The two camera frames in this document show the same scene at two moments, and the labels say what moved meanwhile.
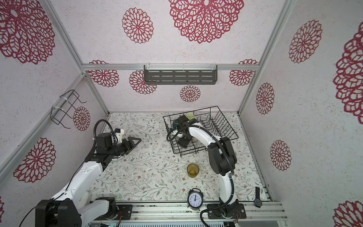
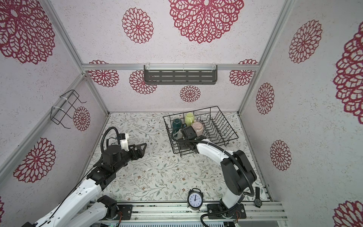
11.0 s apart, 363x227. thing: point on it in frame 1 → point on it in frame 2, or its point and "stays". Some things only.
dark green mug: x=175 y=124 stays
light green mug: x=190 y=116 stays
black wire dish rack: x=194 y=131 stays
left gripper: x=131 y=145 → x=140 y=152
